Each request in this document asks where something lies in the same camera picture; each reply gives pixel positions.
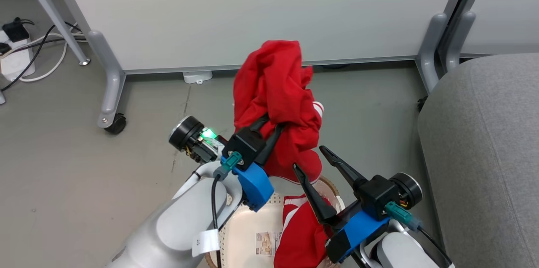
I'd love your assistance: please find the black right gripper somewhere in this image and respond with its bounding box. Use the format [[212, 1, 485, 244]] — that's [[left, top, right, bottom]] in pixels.
[[293, 146, 401, 228]]

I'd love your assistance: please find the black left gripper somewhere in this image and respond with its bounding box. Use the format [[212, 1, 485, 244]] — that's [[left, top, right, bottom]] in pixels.
[[221, 114, 286, 172]]

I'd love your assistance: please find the red garment with white cuff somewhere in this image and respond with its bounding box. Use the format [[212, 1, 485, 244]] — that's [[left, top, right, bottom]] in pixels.
[[233, 40, 325, 184]]

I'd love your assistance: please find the cream perforated laundry basket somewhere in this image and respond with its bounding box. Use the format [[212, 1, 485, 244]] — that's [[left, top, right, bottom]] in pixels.
[[205, 175, 346, 268]]

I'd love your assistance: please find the grey fabric sofa seat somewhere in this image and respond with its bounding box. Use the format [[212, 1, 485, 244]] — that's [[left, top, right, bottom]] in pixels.
[[417, 53, 539, 268]]

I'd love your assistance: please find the printed label sticker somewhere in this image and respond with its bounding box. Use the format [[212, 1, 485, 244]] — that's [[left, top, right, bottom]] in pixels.
[[255, 231, 283, 257]]

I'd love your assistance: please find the small white floor device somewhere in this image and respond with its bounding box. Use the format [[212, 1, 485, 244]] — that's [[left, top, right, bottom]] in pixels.
[[182, 71, 213, 85]]

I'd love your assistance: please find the large white partition panel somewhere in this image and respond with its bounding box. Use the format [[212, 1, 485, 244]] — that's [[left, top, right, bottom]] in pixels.
[[15, 0, 492, 75]]

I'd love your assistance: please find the black caster wheel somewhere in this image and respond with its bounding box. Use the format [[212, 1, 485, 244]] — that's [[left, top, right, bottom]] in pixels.
[[104, 112, 127, 135]]

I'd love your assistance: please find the grey partition leg with caster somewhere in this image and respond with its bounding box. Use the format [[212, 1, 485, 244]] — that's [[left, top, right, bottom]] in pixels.
[[87, 30, 126, 129]]

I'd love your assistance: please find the grey partition leg beside sofa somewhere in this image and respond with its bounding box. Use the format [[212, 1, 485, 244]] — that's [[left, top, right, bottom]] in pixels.
[[416, 12, 448, 94]]

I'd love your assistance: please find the grey leg of narrow partition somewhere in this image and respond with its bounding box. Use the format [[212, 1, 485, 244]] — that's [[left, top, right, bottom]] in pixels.
[[445, 11, 477, 73]]

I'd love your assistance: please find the slanted grey table leg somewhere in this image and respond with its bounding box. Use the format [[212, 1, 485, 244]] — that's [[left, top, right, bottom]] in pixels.
[[14, 0, 91, 67]]

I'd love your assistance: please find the narrow white partition panel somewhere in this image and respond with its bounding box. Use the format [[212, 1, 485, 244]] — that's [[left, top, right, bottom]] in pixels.
[[458, 0, 539, 58]]

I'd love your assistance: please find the white power strip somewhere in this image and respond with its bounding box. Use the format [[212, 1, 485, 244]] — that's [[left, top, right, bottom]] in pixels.
[[0, 38, 36, 82]]

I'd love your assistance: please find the black power adapter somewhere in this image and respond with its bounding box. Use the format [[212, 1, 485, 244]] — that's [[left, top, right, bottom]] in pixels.
[[2, 17, 35, 43]]

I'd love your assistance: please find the teal left cable connector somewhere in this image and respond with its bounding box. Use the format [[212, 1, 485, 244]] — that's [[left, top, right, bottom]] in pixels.
[[213, 151, 243, 181]]

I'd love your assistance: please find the teal cable connector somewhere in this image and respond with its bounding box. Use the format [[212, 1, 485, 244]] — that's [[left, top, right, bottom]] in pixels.
[[213, 151, 243, 181], [385, 201, 422, 231]]

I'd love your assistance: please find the teal right cable connector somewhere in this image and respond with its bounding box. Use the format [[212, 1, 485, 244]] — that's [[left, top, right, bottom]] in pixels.
[[385, 201, 422, 231]]

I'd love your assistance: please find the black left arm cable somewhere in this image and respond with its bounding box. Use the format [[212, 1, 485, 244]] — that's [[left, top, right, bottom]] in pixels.
[[210, 175, 224, 268]]

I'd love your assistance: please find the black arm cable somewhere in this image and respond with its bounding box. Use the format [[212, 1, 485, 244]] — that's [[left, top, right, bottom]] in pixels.
[[210, 175, 224, 268], [418, 226, 454, 267]]

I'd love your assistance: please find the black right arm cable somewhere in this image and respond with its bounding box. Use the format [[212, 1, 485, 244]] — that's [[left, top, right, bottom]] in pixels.
[[418, 226, 454, 267]]

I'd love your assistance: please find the white paper cable tag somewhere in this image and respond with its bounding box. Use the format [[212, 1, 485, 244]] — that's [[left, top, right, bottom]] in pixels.
[[192, 228, 221, 257]]

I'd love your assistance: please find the white floor cable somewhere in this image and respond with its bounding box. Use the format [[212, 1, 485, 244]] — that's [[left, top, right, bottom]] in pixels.
[[18, 24, 88, 83]]

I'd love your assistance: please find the black floor cable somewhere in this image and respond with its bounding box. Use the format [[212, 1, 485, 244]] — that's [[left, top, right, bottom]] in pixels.
[[0, 22, 87, 92]]

